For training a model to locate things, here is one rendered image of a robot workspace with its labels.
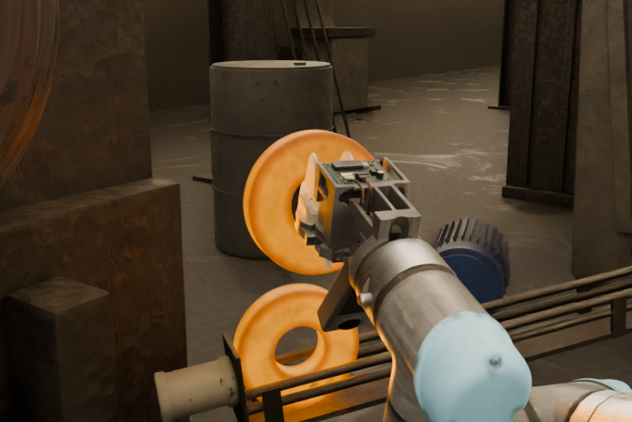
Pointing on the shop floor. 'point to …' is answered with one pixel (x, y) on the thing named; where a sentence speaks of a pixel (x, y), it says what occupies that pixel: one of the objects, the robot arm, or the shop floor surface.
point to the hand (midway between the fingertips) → (315, 185)
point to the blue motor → (476, 257)
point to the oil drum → (259, 131)
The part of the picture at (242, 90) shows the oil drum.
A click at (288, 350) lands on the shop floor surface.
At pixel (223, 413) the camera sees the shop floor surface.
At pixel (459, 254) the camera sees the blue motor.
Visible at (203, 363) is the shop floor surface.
